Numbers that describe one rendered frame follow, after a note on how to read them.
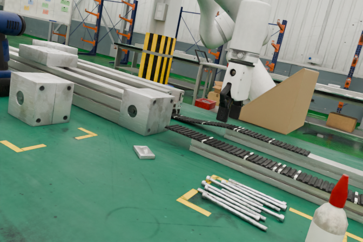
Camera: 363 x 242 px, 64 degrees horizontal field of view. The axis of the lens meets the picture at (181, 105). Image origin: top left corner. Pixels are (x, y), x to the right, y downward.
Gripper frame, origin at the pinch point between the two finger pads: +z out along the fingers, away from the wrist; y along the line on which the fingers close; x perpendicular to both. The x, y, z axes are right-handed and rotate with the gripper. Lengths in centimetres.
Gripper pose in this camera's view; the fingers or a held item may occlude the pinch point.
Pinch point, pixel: (228, 115)
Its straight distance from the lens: 84.1
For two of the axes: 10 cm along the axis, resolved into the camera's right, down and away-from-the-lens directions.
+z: -2.0, 9.6, 2.0
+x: -8.2, -2.8, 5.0
